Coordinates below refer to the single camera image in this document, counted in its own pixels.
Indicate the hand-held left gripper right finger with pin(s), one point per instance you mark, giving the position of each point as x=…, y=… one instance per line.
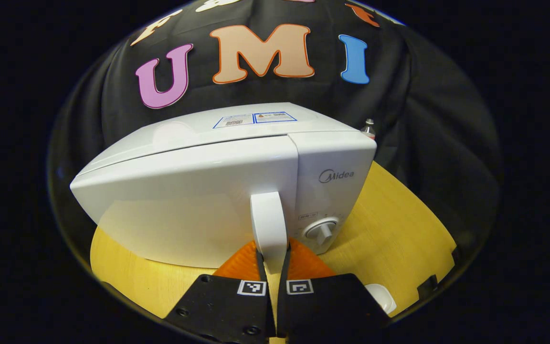
x=327, y=306

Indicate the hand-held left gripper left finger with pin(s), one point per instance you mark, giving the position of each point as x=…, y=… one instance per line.
x=222, y=310

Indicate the white microwave oven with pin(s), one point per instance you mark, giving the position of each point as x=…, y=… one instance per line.
x=184, y=191

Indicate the white square plate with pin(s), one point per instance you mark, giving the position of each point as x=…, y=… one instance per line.
x=384, y=298

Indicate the small clear bottle pink label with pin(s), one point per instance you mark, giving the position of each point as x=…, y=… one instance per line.
x=368, y=128

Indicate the black table edge bracket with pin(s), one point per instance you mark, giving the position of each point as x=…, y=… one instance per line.
x=456, y=254
x=428, y=286

